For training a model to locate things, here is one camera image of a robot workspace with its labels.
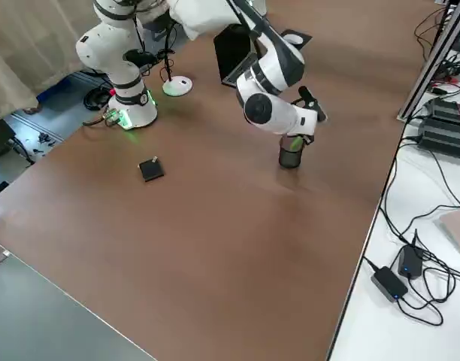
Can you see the small black square box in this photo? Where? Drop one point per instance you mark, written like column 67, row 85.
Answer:
column 152, row 171

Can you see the white desk lamp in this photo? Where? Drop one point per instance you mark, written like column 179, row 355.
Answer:
column 177, row 86

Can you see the grey laptop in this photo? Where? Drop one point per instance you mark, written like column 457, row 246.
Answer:
column 232, row 49

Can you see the small black power adapter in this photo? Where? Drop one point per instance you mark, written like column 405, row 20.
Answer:
column 389, row 284
column 409, row 263

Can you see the aluminium frame post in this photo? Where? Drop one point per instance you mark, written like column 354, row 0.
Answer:
column 429, row 64

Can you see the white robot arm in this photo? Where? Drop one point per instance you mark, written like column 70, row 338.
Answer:
column 279, row 116

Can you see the black mouse pad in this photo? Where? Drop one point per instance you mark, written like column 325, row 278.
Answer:
column 308, row 37

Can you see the black power supply brick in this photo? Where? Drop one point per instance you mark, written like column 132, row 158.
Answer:
column 448, row 111
column 444, row 141

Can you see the green pen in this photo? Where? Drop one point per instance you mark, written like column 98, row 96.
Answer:
column 297, row 143

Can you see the beige curtain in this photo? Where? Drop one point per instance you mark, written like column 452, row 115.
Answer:
column 27, row 45

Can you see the black mesh pen holder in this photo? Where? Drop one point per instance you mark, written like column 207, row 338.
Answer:
column 289, row 158

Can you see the white computer mouse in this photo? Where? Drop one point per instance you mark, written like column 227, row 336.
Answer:
column 294, row 39

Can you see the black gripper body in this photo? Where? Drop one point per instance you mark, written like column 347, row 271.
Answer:
column 319, row 113

